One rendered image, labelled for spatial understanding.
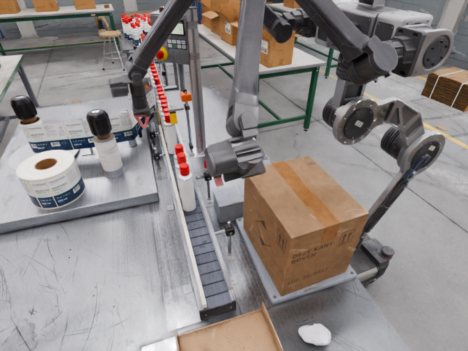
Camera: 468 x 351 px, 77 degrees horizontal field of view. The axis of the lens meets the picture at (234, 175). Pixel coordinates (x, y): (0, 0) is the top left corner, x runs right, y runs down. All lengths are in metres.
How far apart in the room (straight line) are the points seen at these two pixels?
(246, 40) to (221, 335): 0.77
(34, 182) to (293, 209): 0.92
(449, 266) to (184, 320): 1.94
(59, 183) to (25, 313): 0.45
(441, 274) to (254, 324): 1.70
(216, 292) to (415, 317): 1.45
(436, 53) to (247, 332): 0.95
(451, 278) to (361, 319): 1.48
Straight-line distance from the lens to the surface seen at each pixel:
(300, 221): 0.80
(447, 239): 2.69
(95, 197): 1.33
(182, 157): 1.08
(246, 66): 0.71
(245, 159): 0.65
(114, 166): 1.37
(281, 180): 0.92
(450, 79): 4.94
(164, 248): 1.12
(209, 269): 0.98
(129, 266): 1.10
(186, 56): 1.34
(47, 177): 1.27
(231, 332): 0.93
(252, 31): 0.75
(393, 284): 2.23
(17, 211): 1.41
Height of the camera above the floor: 1.69
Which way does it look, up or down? 38 degrees down
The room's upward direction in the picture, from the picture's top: straight up
